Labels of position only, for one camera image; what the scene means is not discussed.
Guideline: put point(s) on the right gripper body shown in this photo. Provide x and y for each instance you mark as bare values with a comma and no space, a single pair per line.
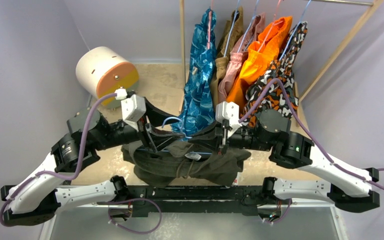
220,135

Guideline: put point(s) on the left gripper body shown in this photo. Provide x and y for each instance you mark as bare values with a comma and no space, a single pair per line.
141,124

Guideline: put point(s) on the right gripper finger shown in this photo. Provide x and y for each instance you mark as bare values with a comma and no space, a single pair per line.
205,134
203,146

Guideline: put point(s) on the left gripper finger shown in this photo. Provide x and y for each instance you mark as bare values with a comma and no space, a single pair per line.
161,139
154,115

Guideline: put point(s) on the light blue hanger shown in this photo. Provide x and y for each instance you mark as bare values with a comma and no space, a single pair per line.
186,137

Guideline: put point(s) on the olive green shorts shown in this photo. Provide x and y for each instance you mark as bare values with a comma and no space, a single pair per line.
182,160

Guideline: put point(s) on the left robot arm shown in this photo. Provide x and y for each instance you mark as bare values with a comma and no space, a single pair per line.
39,197

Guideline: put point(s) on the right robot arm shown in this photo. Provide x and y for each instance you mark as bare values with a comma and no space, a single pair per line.
343,185

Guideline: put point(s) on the blue patterned shorts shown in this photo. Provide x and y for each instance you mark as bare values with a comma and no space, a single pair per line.
197,110

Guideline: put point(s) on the camouflage orange black shorts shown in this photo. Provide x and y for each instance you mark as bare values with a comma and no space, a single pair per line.
274,90

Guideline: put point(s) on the blue hanger of brown shorts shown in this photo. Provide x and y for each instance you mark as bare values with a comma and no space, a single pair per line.
231,27

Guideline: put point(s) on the pink shorts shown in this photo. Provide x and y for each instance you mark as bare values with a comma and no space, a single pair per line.
238,58

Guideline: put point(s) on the brown shorts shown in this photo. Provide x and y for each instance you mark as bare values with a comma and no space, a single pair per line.
232,31

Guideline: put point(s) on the pink hanger of orange shorts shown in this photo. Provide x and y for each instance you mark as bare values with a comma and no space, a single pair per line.
271,25

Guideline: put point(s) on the blue hanger of camouflage shorts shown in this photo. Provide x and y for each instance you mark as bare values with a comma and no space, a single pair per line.
294,30

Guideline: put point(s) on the round pastel drawer box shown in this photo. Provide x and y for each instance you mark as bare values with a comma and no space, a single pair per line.
102,71

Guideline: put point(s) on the wooden clothes rack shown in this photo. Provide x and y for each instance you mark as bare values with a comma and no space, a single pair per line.
372,7

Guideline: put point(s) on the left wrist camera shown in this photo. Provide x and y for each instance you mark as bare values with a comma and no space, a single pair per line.
133,107

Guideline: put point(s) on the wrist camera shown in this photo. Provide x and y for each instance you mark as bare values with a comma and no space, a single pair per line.
133,107
228,111

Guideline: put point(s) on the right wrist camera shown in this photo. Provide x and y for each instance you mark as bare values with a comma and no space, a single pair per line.
228,111

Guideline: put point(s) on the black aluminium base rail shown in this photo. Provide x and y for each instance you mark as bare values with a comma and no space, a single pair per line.
142,200

